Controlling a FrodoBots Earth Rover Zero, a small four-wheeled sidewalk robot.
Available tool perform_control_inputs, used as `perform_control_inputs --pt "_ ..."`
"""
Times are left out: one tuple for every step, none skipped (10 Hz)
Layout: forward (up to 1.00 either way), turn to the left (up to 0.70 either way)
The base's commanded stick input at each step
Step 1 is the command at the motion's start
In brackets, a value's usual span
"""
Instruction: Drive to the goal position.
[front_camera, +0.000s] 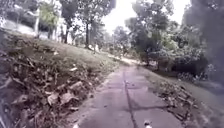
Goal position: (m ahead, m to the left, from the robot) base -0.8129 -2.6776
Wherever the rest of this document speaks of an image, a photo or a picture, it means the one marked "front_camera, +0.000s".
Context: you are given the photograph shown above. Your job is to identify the grey concrete path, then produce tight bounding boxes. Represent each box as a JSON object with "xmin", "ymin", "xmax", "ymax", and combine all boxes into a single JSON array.
[{"xmin": 65, "ymin": 57, "xmax": 188, "ymax": 128}]

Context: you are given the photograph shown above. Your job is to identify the row of trees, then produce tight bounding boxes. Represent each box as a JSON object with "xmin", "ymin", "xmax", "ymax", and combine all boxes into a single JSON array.
[{"xmin": 33, "ymin": 0, "xmax": 134, "ymax": 58}]

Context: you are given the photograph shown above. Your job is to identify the leaf-littered grass slope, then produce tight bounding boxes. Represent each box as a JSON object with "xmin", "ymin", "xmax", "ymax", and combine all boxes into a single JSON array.
[{"xmin": 0, "ymin": 27, "xmax": 125, "ymax": 128}]

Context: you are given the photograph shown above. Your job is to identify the dense green bushes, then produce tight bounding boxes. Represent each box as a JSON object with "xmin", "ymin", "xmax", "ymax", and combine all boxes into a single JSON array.
[{"xmin": 125, "ymin": 0, "xmax": 224, "ymax": 84}]

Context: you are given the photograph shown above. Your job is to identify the robot's own part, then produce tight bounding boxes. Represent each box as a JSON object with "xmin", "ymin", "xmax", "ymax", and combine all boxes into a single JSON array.
[{"xmin": 143, "ymin": 120, "xmax": 153, "ymax": 128}]

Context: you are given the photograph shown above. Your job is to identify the leaf-strewn grass verge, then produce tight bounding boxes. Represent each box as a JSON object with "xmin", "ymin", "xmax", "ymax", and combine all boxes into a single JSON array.
[{"xmin": 137, "ymin": 65, "xmax": 224, "ymax": 128}]

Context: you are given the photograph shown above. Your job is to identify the building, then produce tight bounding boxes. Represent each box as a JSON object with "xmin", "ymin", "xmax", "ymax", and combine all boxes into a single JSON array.
[{"xmin": 0, "ymin": 0, "xmax": 73, "ymax": 44}]

